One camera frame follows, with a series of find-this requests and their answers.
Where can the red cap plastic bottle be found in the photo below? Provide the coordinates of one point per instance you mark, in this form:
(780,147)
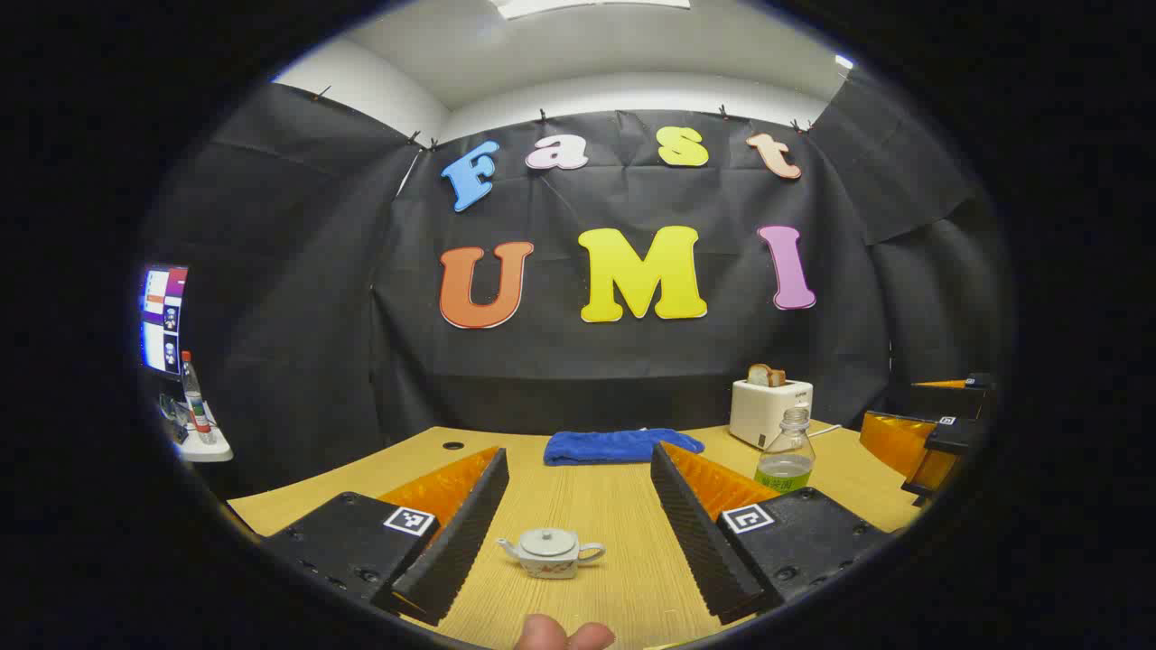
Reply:
(195,402)

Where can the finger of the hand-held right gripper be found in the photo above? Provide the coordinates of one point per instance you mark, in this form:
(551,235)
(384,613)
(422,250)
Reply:
(894,442)
(957,397)

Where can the green label water bottle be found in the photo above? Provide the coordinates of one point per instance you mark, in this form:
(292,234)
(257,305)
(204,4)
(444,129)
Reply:
(786,469)

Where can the white side shelf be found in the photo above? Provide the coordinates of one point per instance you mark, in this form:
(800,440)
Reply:
(209,447)

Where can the ceiling light panel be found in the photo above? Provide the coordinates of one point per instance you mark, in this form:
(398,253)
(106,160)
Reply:
(591,5)

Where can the computer monitor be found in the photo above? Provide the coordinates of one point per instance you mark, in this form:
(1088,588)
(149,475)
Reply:
(163,316)

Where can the blue towel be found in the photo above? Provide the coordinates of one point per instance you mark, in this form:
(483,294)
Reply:
(614,447)

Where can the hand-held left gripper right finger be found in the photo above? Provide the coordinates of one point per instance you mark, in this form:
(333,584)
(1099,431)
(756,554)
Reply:
(695,533)

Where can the white teacup lid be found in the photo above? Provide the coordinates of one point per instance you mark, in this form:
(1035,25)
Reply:
(548,543)

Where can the white ceramic teacup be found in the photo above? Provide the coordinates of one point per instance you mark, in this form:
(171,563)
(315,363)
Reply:
(551,566)

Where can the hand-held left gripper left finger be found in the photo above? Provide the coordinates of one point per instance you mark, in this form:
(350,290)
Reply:
(465,533)

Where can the white toaster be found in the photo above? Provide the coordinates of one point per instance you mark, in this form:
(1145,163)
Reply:
(763,411)

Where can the large bread slice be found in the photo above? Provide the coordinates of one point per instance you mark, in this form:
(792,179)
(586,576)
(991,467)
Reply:
(759,376)

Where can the small bread slice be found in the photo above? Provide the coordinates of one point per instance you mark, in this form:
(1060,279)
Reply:
(778,378)

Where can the black backdrop cloth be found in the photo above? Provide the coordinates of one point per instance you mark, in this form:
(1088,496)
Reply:
(632,361)

